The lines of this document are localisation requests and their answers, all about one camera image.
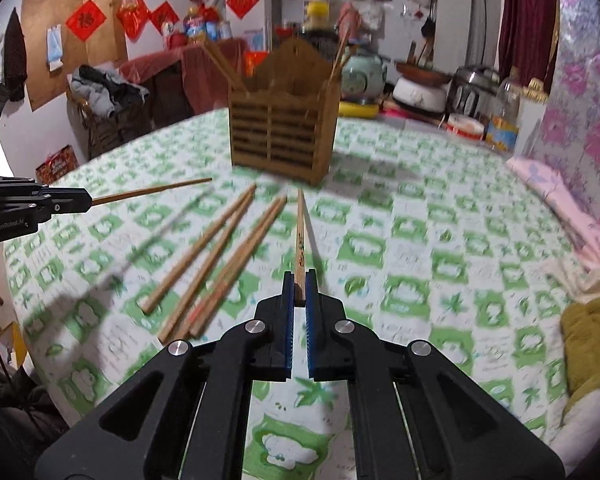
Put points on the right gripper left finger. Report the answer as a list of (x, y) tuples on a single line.
[(184, 414)]

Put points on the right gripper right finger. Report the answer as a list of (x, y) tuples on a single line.
[(414, 413)]

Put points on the wooden chopstick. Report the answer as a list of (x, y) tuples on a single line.
[(194, 287), (200, 243), (240, 269), (230, 269), (147, 191), (300, 254)]

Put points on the red patterned box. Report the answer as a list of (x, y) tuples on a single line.
[(56, 166)]

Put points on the pile of dark clothes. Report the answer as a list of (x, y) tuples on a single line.
[(106, 92)]

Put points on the green white patterned tablecloth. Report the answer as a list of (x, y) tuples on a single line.
[(418, 235)]

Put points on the olive green cushion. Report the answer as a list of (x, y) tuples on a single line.
[(580, 325)]

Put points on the dark red cloth covered table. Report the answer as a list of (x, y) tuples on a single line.
[(202, 83)]

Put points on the chopstick in holder left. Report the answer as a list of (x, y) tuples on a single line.
[(221, 62)]

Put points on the chopstick in holder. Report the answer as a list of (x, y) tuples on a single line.
[(336, 65), (221, 62)]

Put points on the cooking oil bottle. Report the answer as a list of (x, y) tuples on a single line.
[(194, 22)]

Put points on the wooden slatted utensil holder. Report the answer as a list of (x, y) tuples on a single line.
[(283, 120)]

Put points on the clear plastic bottle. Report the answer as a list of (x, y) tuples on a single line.
[(502, 130)]

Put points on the pink floral quilt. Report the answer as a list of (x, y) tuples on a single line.
[(563, 163)]

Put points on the yellow plastic utensil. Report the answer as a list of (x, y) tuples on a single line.
[(357, 110)]

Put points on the silver pressure cooker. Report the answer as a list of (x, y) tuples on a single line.
[(471, 91)]

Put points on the light green rice cooker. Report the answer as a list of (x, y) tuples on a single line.
[(363, 78)]

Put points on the chopstick in holder right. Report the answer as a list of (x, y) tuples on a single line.
[(336, 65)]

